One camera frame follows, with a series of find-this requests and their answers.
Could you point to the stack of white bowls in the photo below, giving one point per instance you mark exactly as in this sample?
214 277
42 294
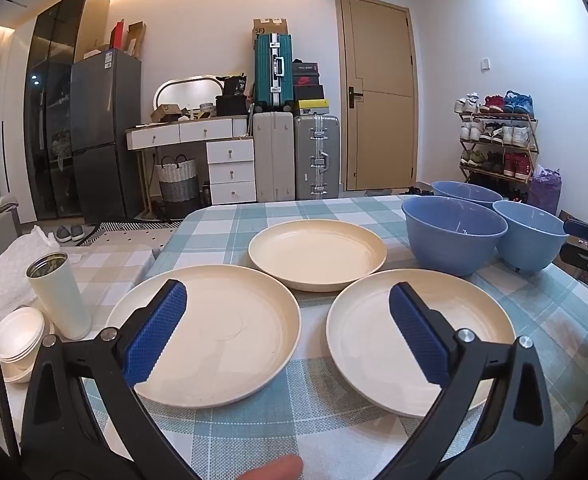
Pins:
18 332

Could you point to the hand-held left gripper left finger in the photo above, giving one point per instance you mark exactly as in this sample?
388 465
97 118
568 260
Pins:
156 330

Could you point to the thin black shoebox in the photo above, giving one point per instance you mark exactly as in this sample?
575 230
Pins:
305 67

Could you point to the black and white rug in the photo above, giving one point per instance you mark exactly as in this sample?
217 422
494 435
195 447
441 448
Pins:
123 227

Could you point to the wooden shoe rack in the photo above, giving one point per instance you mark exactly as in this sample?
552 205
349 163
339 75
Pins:
494 116

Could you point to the person's left hand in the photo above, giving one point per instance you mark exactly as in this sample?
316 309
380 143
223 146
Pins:
274 469

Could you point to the brown cardboard box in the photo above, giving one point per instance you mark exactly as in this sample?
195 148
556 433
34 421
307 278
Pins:
271 26

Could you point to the red box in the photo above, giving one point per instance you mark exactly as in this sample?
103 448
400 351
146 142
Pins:
117 35

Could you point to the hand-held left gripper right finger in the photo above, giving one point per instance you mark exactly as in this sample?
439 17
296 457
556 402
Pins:
419 332

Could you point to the yellow and black shoebox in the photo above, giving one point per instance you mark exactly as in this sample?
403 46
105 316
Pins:
313 108

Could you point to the black bag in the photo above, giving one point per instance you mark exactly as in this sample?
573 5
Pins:
231 106

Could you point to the teal checked tablecloth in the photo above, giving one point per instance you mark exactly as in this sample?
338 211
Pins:
324 410

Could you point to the white tumbler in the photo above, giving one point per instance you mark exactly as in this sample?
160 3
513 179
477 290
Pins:
63 305

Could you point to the dark grey fridge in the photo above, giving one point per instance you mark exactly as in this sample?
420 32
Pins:
103 125

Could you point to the teal suitcase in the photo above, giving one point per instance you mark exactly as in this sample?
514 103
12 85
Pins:
266 75

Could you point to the open cardboard carton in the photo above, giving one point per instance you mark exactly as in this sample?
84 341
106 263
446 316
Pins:
136 37

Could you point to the group of racked shoes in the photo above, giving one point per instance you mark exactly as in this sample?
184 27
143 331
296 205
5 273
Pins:
516 135

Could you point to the tan wooden door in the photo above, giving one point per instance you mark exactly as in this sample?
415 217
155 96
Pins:
379 135

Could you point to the black printed box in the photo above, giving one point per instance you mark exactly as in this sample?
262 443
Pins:
233 86

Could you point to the beige suitcase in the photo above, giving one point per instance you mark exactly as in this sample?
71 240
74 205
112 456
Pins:
274 160

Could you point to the white vanity desk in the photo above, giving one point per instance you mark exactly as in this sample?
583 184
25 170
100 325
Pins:
231 170

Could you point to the light blue bowl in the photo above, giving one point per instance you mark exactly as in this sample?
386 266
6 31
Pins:
529 245

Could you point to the black glass cabinet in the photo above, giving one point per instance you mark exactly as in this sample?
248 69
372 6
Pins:
48 110

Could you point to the grey padded seat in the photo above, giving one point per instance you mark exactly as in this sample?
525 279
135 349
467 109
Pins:
3 225

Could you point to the printed cardboard box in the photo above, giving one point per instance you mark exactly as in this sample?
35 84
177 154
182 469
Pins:
573 261

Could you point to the white plastic bag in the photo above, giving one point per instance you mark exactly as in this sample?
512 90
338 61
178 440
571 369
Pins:
8 270

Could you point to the flat cardboard box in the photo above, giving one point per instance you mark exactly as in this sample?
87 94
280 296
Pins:
166 112

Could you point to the oval mirror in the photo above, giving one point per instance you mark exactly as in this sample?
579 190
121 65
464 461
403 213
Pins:
188 92

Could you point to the purple bag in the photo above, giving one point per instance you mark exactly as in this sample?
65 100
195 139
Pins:
544 192

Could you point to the silver suitcase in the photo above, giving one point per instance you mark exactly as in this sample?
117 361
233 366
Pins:
306 160

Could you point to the grey slipper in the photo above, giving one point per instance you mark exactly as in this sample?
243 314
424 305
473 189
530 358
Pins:
62 233
77 232

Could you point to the cream plate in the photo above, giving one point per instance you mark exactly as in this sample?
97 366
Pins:
369 340
319 255
223 340

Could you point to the woven laundry basket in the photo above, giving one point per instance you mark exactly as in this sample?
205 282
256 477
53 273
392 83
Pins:
178 185

